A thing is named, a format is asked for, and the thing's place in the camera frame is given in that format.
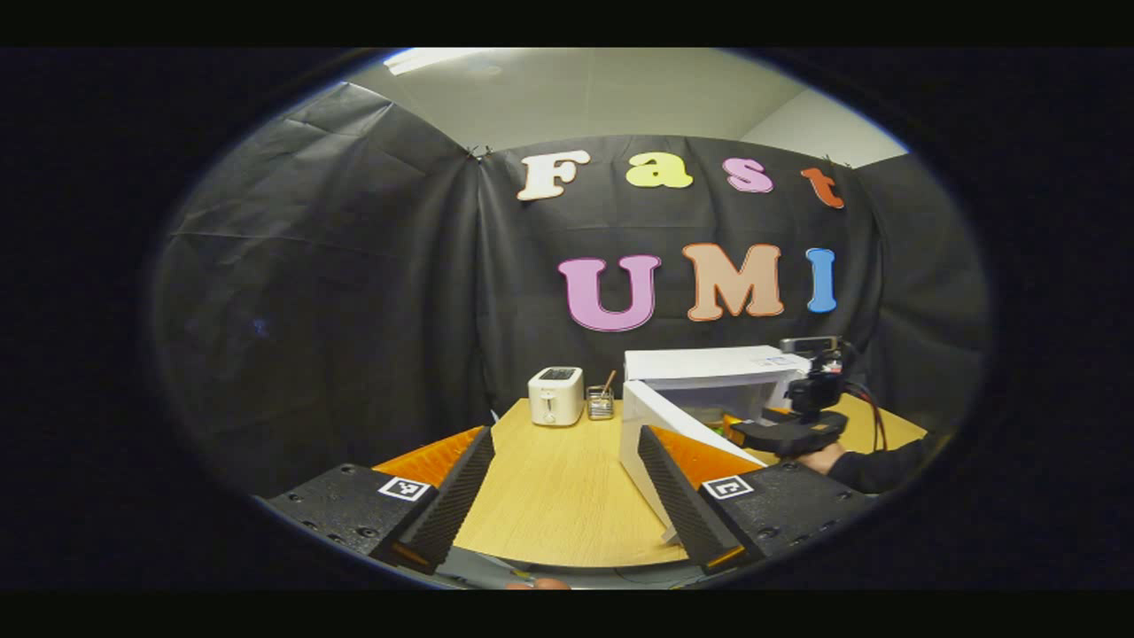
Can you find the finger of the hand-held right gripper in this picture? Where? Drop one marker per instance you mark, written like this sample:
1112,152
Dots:
733,424

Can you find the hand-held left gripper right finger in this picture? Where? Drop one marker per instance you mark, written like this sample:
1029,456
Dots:
678,496

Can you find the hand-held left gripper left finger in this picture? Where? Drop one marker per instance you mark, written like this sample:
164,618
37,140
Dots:
452,505

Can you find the white microwave oven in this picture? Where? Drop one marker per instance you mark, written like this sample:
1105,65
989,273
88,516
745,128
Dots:
709,363

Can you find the small glass jar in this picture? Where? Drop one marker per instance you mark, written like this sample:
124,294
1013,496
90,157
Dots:
601,406

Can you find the thin wooden stick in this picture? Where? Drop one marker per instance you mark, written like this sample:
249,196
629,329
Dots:
609,381

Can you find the white toaster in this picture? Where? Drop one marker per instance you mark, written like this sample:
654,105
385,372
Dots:
555,396

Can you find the black backdrop cloth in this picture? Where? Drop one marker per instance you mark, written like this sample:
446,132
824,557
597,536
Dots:
354,310

